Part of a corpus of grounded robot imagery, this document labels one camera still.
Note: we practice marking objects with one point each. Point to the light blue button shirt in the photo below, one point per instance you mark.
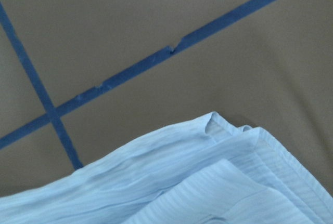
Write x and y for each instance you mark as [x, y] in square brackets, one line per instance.
[201, 171]

